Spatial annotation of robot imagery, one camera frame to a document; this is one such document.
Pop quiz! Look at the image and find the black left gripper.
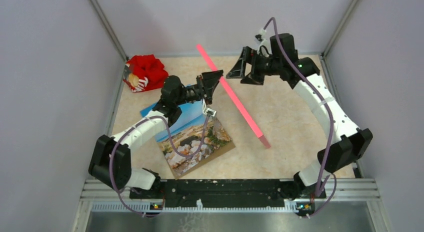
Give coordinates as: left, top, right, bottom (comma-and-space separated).
175, 70, 223, 106

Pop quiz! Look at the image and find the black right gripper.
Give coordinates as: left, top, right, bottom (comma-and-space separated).
226, 47, 282, 86

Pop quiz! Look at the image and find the pink wooden picture frame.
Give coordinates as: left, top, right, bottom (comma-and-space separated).
196, 44, 271, 149

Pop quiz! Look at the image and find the landscape beach photo print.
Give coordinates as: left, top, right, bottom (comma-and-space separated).
140, 84, 236, 179

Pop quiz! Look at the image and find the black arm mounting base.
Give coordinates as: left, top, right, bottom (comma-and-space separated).
129, 179, 315, 208

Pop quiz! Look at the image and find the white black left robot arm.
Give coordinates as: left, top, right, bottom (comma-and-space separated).
88, 70, 223, 199

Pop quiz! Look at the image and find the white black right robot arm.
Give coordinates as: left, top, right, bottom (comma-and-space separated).
226, 33, 373, 198

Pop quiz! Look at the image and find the red plush toy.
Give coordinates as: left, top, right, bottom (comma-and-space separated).
123, 55, 169, 93

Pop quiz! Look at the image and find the grey cable duct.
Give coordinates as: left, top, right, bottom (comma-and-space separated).
91, 200, 312, 213

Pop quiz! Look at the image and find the aluminium front rail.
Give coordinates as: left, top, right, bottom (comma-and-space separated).
79, 178, 382, 202

